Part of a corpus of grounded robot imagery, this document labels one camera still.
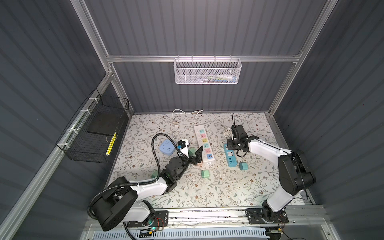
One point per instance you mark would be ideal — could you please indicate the yellow marker pen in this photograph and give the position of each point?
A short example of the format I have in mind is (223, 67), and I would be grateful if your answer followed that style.
(111, 144)

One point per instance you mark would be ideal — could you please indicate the floral table mat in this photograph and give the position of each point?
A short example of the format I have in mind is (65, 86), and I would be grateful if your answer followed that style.
(140, 156)

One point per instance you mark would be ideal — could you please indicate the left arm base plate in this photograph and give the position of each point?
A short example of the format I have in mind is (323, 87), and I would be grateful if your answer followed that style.
(156, 219)

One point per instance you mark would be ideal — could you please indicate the blue triangular socket adapter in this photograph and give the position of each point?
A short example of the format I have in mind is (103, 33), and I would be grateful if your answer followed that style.
(167, 147)

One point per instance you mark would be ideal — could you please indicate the black wire wall basket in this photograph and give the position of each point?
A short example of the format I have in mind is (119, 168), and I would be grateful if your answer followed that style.
(79, 145)

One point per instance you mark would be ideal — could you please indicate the teal USB power strip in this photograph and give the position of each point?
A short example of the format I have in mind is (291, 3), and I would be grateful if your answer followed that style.
(230, 156)

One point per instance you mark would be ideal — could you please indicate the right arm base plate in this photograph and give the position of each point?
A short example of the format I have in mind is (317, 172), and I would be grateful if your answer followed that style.
(266, 216)

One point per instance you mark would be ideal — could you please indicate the black pad in basket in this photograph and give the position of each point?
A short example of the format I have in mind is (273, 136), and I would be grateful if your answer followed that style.
(105, 124)

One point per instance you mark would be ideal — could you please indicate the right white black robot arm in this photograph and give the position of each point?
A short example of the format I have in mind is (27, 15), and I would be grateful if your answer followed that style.
(295, 175)

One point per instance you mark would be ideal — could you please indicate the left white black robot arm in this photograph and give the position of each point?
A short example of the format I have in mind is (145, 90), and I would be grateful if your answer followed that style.
(123, 201)

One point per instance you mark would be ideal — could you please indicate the teal charger cube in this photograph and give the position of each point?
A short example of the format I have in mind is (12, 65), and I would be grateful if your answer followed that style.
(243, 166)

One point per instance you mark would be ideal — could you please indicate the white wire mesh basket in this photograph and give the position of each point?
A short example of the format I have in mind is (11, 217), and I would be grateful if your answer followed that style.
(207, 71)

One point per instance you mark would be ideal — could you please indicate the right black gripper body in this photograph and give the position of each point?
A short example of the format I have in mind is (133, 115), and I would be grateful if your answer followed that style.
(232, 144)

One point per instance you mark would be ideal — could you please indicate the green charger cube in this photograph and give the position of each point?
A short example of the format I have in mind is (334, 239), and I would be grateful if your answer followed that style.
(192, 152)
(155, 174)
(205, 174)

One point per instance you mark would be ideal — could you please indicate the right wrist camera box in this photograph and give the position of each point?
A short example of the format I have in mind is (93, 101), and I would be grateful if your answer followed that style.
(238, 132)

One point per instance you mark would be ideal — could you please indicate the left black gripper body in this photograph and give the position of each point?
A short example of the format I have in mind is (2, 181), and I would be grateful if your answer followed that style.
(190, 159)

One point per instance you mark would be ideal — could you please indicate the white multicolour power strip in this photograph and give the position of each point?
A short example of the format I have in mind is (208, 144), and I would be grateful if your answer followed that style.
(203, 141)

